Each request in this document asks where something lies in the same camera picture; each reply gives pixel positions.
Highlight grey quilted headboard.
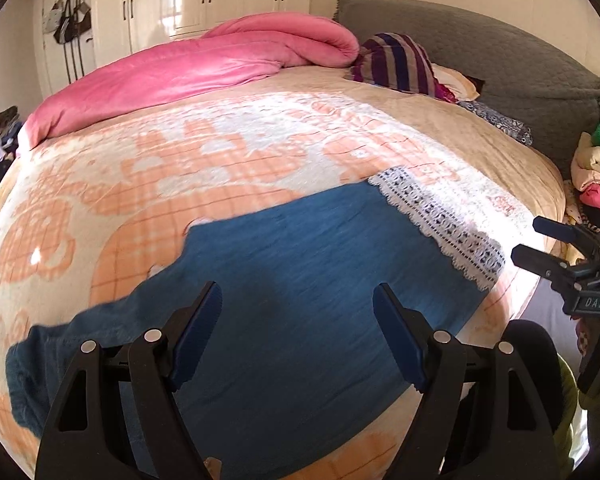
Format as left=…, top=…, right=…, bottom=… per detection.
left=332, top=0, right=600, bottom=181

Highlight cream pillow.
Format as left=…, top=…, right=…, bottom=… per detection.
left=432, top=62, right=481, bottom=103

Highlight white door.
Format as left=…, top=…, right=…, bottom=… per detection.
left=32, top=0, right=98, bottom=91

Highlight person's yellow-green garment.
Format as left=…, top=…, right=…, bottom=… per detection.
left=552, top=352, right=600, bottom=468

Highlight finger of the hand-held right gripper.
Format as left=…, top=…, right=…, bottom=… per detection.
left=511, top=244, right=600, bottom=291
left=532, top=216, right=600, bottom=251

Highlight purple striped pillow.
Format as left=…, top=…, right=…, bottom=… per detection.
left=345, top=32, right=443, bottom=98

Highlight grey mattress side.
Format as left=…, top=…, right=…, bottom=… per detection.
left=510, top=270, right=576, bottom=361

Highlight white hanging bag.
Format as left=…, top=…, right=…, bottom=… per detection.
left=42, top=0, right=63, bottom=36

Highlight black hanging bag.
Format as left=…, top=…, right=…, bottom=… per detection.
left=54, top=0, right=78, bottom=43

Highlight brown patterned cloth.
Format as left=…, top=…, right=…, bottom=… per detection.
left=0, top=106, right=23, bottom=141

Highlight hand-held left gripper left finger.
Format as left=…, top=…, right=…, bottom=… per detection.
left=34, top=281, right=224, bottom=480

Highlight cream cloth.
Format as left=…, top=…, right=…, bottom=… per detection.
left=570, top=132, right=600, bottom=186

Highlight blue pants with lace hem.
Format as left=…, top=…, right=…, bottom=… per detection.
left=5, top=180, right=506, bottom=480

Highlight orange printed fleece blanket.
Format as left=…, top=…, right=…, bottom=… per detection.
left=0, top=67, right=566, bottom=480

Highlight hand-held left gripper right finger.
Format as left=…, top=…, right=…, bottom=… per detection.
left=372, top=282, right=556, bottom=480

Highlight pink quilt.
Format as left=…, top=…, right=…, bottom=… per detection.
left=17, top=15, right=361, bottom=151

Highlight beige hanging bag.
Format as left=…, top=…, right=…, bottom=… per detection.
left=75, top=0, right=93, bottom=41

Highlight blue floral cloth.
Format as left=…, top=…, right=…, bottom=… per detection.
left=457, top=100, right=533, bottom=148

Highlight bright pink garment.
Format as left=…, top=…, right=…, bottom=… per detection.
left=577, top=182, right=600, bottom=221

